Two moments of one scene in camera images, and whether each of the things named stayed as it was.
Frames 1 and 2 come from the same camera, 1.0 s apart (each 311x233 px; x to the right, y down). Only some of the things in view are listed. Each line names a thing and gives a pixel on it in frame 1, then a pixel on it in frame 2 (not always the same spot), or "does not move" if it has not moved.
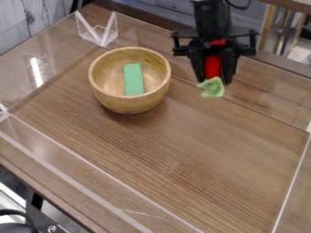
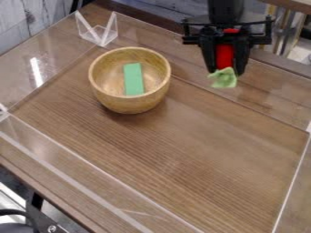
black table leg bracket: x=40 y=221 does not move
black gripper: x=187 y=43 to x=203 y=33
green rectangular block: x=133 y=78 does not move
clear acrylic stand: x=97 y=34 does not move
